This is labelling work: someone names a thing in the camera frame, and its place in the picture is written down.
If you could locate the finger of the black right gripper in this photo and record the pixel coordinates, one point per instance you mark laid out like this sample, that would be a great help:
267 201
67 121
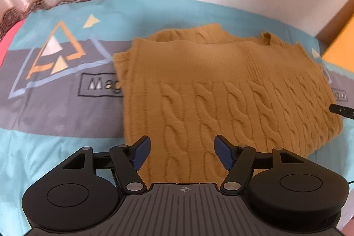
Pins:
346 112

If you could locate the mustard cable-knit sweater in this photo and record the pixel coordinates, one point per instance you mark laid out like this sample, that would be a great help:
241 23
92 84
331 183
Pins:
183 87

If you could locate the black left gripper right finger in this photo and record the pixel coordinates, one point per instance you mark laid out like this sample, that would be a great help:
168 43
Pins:
238 161

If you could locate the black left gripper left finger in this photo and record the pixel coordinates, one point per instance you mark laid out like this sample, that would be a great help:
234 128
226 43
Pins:
127 160

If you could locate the blue grey patterned bedsheet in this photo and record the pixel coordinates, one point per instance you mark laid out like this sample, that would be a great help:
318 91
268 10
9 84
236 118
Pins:
62 111

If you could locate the orange wooden headboard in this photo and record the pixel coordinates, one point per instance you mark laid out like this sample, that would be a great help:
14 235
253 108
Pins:
340 52

